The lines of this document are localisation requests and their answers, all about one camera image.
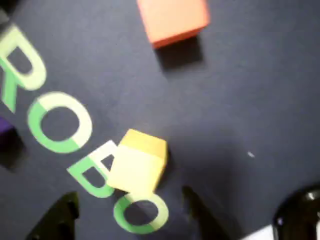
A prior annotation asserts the black mat with WOWROBO print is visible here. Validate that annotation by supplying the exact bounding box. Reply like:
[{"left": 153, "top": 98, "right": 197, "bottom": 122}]
[{"left": 0, "top": 0, "right": 320, "bottom": 240}]

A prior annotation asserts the black table clamp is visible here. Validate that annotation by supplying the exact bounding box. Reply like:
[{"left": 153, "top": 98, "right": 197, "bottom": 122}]
[{"left": 271, "top": 184, "right": 320, "bottom": 240}]

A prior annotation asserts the yellow wooden block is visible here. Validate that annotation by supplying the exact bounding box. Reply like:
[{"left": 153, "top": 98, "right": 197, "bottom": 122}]
[{"left": 106, "top": 128, "right": 169, "bottom": 195}]

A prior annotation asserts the orange wooden block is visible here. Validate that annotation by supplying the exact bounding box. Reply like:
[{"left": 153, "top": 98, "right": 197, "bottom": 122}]
[{"left": 136, "top": 0, "right": 211, "bottom": 50}]

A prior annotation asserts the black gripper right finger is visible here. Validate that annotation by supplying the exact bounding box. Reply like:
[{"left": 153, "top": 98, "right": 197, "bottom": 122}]
[{"left": 183, "top": 186, "right": 238, "bottom": 240}]

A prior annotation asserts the purple wooden block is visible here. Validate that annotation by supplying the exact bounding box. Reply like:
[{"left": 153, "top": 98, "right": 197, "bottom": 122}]
[{"left": 0, "top": 116, "right": 16, "bottom": 151}]

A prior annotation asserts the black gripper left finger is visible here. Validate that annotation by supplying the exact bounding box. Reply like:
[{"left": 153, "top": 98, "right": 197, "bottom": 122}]
[{"left": 24, "top": 191, "right": 81, "bottom": 240}]

